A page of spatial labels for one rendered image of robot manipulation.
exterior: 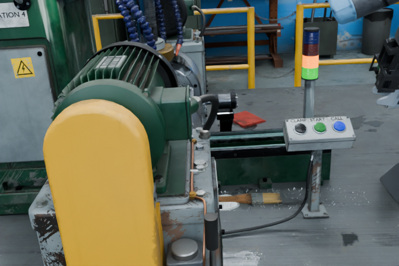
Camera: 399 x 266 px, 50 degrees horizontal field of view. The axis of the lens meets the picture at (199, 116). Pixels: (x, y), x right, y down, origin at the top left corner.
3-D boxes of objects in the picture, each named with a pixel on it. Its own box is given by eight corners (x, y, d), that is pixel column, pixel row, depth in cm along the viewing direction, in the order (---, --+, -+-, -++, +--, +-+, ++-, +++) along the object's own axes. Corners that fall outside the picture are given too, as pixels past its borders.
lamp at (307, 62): (304, 69, 158) (304, 57, 156) (300, 65, 164) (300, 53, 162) (320, 67, 158) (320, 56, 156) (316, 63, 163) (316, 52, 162)
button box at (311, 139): (286, 152, 111) (288, 140, 107) (282, 130, 116) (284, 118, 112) (351, 148, 111) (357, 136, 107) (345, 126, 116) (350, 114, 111)
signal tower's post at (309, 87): (300, 137, 167) (303, 31, 152) (295, 129, 175) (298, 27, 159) (320, 136, 167) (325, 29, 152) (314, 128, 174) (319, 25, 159)
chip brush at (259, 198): (212, 205, 127) (212, 202, 126) (213, 196, 131) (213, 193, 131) (282, 203, 125) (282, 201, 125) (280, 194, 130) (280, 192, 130)
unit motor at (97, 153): (67, 363, 64) (4, 98, 48) (108, 228, 94) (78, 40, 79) (236, 354, 64) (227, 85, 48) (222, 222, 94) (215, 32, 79)
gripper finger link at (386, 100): (369, 108, 104) (379, 82, 97) (393, 107, 104) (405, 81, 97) (372, 118, 102) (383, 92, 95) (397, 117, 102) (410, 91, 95)
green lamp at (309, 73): (303, 80, 160) (304, 69, 158) (300, 76, 165) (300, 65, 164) (319, 79, 160) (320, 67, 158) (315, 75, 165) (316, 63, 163)
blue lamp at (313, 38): (304, 44, 155) (305, 32, 153) (301, 41, 160) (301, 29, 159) (321, 44, 155) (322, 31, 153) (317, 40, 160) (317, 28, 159)
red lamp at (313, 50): (304, 57, 156) (304, 44, 155) (300, 53, 162) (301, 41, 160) (320, 56, 156) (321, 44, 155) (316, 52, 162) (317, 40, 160)
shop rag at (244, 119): (224, 117, 191) (224, 115, 191) (246, 111, 197) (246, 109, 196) (243, 127, 179) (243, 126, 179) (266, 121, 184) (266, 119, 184)
